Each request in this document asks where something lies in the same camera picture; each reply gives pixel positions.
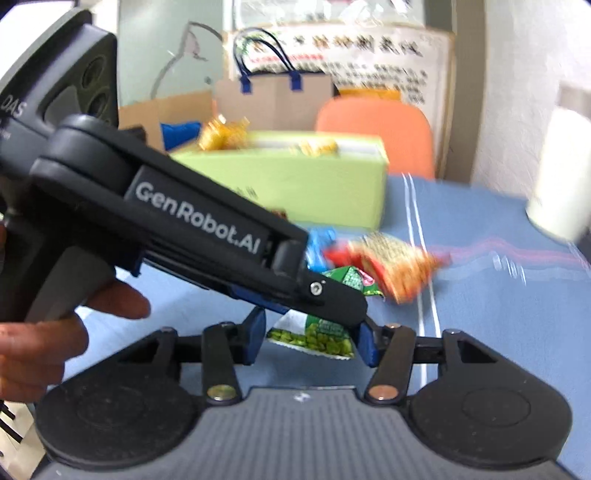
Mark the wall poster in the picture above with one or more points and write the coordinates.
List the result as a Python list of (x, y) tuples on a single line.
[(323, 14)]

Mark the open cardboard box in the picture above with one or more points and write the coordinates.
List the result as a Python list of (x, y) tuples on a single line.
[(157, 110)]

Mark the yellow packet behind chair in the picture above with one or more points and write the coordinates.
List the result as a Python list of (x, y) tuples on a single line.
[(369, 93)]

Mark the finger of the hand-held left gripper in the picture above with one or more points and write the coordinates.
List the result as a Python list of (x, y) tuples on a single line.
[(332, 302), (258, 302)]

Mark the person's left hand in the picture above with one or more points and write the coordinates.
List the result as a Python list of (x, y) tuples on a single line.
[(37, 360)]

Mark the green storage box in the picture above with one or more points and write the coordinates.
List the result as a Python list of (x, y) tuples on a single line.
[(300, 184)]

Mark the blue striped tablecloth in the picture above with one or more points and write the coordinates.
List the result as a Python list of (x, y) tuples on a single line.
[(485, 314)]

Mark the orange chair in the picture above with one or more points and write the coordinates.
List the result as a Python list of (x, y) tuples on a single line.
[(374, 134)]

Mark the blue snack packet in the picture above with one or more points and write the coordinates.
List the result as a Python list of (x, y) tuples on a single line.
[(318, 251)]

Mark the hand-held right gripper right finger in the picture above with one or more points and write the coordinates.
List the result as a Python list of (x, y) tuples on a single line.
[(367, 344)]

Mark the small green snack packet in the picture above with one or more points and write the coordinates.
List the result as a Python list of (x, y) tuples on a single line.
[(351, 279)]

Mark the blue cloth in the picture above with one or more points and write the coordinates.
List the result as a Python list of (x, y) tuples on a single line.
[(180, 134)]

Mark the white cup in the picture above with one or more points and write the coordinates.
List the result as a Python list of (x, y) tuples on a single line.
[(558, 175)]

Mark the green pea snack packet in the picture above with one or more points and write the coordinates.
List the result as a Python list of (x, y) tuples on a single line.
[(318, 339)]

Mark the gold snack packet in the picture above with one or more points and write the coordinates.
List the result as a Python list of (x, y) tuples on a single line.
[(318, 148), (221, 136)]

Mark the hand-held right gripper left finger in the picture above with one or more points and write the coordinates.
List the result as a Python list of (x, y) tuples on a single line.
[(255, 334)]

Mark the cardboard poster board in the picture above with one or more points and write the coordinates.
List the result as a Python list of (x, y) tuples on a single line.
[(369, 55)]

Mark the red snack packet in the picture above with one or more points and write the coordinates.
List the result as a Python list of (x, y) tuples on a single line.
[(392, 265)]

